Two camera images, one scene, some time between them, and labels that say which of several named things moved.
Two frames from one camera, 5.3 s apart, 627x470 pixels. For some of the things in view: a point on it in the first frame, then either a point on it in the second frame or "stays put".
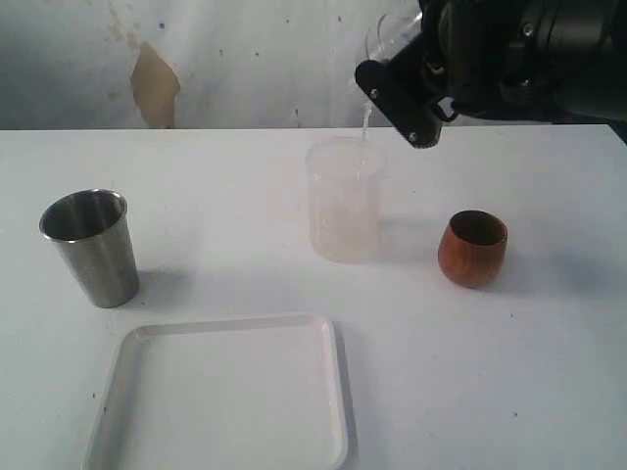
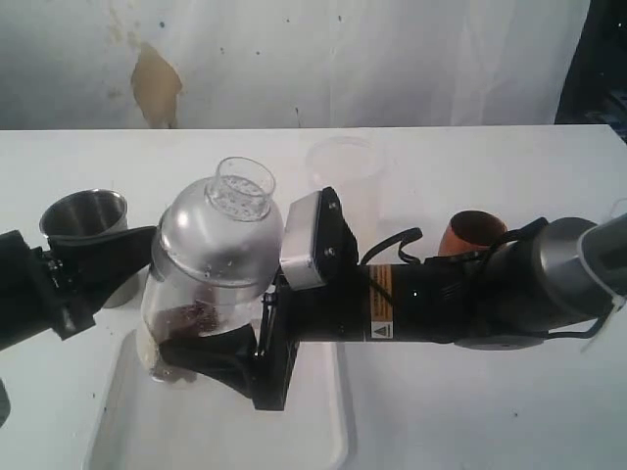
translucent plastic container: (345, 176) stays put
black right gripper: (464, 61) -> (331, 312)
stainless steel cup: (91, 227) stays put
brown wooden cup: (472, 248) stays put
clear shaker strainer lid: (390, 31) -> (228, 230)
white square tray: (249, 394) stays put
